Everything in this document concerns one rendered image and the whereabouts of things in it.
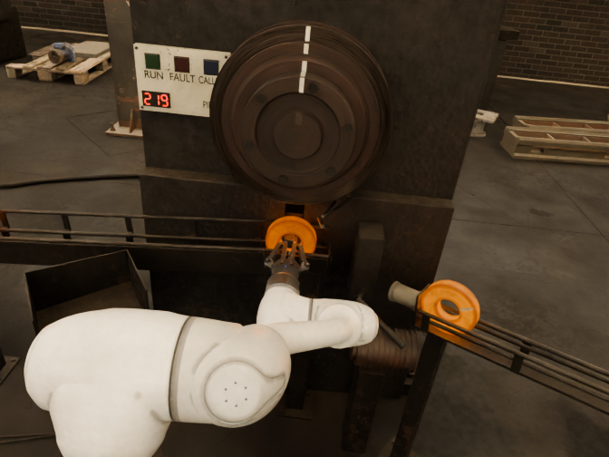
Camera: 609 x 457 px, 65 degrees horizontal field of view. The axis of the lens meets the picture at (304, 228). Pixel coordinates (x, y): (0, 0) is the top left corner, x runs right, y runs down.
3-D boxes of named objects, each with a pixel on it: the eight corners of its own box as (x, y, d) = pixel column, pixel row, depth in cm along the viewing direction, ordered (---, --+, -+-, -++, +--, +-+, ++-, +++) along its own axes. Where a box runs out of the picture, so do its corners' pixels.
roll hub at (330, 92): (242, 173, 126) (244, 65, 111) (347, 185, 125) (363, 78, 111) (238, 183, 121) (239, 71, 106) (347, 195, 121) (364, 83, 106)
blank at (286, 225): (265, 214, 142) (264, 219, 139) (317, 216, 141) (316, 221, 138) (267, 257, 150) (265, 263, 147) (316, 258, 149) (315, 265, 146)
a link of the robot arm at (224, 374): (295, 317, 70) (205, 309, 70) (290, 339, 52) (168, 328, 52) (288, 407, 69) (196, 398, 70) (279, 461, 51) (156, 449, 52)
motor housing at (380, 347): (333, 422, 176) (354, 314, 148) (392, 428, 176) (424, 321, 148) (333, 454, 165) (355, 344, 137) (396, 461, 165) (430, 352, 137)
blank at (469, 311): (437, 330, 136) (431, 336, 134) (418, 282, 134) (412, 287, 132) (488, 328, 125) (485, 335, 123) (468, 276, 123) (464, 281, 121)
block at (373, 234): (346, 279, 159) (357, 218, 146) (371, 282, 159) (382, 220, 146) (347, 300, 150) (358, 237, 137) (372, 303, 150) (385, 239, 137)
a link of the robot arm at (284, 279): (297, 312, 125) (299, 296, 130) (300, 287, 120) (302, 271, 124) (263, 308, 125) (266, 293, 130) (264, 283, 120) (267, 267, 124)
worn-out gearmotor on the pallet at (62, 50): (66, 56, 528) (62, 36, 517) (87, 59, 528) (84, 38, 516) (47, 65, 494) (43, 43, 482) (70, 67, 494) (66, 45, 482)
